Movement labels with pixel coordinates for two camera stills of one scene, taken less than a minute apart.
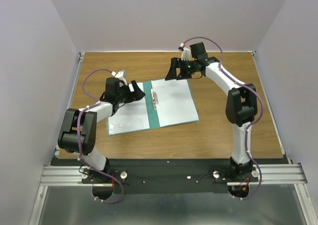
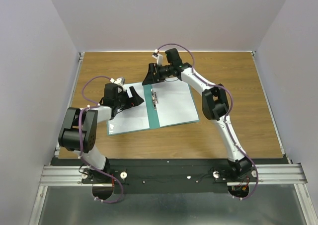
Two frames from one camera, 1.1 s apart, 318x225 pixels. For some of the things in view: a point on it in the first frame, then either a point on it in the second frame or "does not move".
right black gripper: (171, 74) to (150, 79)
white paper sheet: (130, 117) does not move
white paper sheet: (175, 103) does not move
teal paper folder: (166, 103) does not move
